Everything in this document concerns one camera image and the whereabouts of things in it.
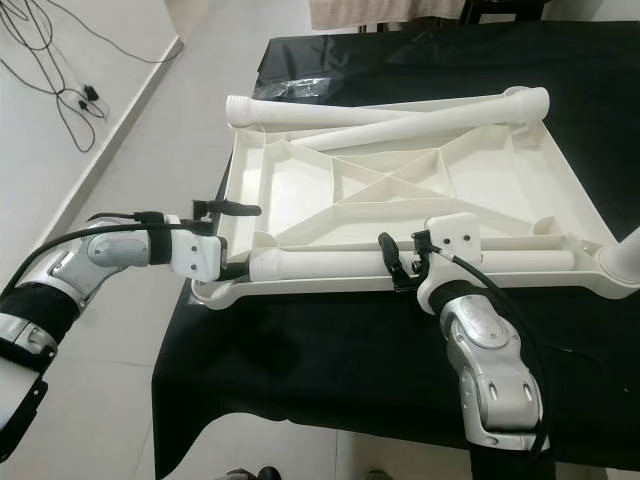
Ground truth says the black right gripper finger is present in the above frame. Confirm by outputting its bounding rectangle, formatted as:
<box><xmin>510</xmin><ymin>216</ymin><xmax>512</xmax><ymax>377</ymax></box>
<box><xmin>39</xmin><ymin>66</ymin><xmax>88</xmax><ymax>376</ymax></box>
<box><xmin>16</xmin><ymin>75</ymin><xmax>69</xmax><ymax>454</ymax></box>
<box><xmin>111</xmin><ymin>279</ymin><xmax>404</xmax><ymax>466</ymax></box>
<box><xmin>378</xmin><ymin>232</ymin><xmax>416</xmax><ymax>293</ymax></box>

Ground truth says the white plastic table top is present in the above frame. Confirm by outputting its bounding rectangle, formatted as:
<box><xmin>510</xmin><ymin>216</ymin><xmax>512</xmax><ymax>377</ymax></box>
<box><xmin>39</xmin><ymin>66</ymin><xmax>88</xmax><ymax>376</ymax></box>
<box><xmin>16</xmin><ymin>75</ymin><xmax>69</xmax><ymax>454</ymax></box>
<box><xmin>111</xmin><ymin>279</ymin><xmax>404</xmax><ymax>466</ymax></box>
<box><xmin>190</xmin><ymin>88</ymin><xmax>623</xmax><ymax>301</ymax></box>

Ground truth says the clear plastic bag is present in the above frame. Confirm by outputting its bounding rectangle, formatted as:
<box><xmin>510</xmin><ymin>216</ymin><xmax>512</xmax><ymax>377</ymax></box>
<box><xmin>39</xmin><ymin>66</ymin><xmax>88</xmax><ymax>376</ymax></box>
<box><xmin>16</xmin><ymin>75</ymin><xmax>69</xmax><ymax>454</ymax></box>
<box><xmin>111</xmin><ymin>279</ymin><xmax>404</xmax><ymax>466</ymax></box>
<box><xmin>258</xmin><ymin>75</ymin><xmax>321</xmax><ymax>101</ymax></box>

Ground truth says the black tablecloth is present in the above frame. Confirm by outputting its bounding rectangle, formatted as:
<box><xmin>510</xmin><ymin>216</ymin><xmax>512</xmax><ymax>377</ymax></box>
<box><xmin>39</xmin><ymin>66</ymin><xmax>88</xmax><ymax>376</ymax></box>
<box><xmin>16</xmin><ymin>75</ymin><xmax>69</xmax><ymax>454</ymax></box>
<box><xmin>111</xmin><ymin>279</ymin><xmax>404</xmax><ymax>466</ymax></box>
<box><xmin>150</xmin><ymin>20</ymin><xmax>640</xmax><ymax>480</ymax></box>

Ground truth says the black power adapter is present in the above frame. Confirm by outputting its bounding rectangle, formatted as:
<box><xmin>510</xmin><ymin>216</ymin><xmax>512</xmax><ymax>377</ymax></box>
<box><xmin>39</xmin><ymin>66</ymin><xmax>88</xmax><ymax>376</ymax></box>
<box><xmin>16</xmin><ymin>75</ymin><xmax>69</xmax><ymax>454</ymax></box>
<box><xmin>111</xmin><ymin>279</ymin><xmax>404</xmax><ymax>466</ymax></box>
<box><xmin>80</xmin><ymin>85</ymin><xmax>105</xmax><ymax>113</ymax></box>

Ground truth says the beige patterned bench cloth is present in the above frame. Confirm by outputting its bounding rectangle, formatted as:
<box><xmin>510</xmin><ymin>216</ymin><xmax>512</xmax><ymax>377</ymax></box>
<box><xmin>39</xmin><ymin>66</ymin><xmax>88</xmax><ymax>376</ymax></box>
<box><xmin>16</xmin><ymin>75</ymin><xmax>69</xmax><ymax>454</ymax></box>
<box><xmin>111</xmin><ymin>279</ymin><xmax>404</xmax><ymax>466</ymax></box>
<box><xmin>308</xmin><ymin>0</ymin><xmax>469</xmax><ymax>31</ymax></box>

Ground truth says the grey robot left leg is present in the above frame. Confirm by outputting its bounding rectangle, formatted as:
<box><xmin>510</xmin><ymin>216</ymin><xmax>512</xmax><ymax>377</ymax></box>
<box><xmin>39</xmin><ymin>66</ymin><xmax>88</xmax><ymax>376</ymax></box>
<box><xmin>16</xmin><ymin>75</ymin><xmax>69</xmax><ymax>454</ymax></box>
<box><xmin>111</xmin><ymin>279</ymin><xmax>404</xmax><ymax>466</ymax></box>
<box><xmin>225</xmin><ymin>465</ymin><xmax>283</xmax><ymax>480</ymax></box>

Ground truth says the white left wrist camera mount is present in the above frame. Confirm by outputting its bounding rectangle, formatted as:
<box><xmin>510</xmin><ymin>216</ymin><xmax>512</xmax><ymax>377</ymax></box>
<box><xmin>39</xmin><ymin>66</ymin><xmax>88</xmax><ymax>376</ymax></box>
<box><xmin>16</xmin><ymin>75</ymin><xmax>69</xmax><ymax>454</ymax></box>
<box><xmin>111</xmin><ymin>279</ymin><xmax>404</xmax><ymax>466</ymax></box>
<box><xmin>172</xmin><ymin>225</ymin><xmax>229</xmax><ymax>281</ymax></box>

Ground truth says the black wall cable bundle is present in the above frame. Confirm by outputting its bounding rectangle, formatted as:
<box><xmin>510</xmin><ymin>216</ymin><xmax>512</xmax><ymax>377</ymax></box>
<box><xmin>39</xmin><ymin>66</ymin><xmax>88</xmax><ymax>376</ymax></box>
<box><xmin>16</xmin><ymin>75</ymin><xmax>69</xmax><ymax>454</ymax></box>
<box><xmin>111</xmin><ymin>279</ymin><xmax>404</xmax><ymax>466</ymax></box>
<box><xmin>0</xmin><ymin>0</ymin><xmax>183</xmax><ymax>156</ymax></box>

